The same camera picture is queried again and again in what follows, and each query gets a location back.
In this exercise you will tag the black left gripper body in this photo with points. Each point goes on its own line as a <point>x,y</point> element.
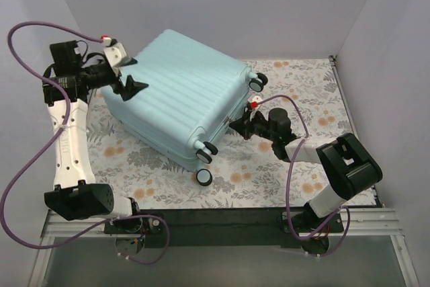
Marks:
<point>118,78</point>

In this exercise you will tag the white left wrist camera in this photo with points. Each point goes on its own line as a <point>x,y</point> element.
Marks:
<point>113,51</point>

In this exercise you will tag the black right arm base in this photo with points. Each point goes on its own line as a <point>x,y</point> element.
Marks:
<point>302,225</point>

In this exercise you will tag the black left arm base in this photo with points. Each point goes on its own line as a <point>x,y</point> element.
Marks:
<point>141,224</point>

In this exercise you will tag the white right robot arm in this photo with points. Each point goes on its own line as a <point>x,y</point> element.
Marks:
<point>348,166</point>

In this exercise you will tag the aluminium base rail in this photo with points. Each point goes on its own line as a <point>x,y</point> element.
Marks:
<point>226,247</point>

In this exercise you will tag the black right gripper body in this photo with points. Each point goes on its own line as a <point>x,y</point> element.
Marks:
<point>252,126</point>

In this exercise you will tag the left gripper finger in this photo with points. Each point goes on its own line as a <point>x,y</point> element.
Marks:
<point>131,88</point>
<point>128,60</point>

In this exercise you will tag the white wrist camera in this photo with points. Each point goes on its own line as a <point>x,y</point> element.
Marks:
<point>254,106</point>
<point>113,51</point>

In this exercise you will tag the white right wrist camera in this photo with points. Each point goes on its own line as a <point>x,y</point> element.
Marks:
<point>254,106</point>

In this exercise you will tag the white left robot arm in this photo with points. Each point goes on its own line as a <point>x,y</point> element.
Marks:
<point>75,194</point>

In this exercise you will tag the floral patterned table mat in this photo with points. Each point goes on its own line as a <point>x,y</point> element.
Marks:
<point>245,173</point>

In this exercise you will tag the light blue suitcase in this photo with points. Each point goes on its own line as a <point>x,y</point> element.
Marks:
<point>193,94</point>

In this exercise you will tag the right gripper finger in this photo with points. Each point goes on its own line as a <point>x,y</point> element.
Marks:
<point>238,125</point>
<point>249,130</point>

